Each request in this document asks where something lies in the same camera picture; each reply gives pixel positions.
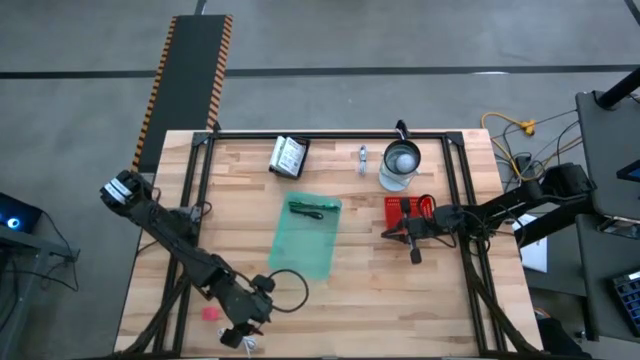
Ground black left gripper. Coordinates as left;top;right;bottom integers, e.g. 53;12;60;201
219;274;276;349

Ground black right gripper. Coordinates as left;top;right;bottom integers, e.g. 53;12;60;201
380;197;439;265

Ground white cable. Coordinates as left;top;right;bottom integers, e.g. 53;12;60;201
216;326;259;358

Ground black cable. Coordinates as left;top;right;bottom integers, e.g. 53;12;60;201
289;208;326;222

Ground white cable box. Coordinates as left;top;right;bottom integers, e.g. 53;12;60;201
276;138;308;177

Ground red slotted plastic basket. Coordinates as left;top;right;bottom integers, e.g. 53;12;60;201
383;195;434;227

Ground white light bulb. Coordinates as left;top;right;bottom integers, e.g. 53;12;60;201
395;152;418;174

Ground green translucent sheet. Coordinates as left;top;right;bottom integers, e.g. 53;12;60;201
267;190;344;282

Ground black slotted plastic basket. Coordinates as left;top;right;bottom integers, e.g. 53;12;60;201
266;134;313;181

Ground white paper sheet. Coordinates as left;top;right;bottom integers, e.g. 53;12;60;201
512;213;549;274

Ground black power adapter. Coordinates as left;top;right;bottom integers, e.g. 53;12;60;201
514;154;540;189

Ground person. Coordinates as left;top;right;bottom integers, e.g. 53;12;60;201
536;314;594;359

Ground grey desk top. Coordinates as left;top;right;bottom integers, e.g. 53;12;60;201
574;214;640;347
574;89;640;222

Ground black side desk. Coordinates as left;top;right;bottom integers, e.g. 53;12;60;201
0;229;82;360

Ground black keypad device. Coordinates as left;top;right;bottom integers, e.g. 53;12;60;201
610;268;640;337

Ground black hazard striped floor mat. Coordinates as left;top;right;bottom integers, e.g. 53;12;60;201
130;14;235;175

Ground black computer blue light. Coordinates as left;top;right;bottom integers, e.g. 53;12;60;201
0;191;44;234

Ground black pole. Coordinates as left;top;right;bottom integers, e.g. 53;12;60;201
596;66;640;111

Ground black aluminium table frame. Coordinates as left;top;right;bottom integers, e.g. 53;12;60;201
115;129;544;359

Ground yellow floor cable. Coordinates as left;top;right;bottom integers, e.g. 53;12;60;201
480;111;538;182

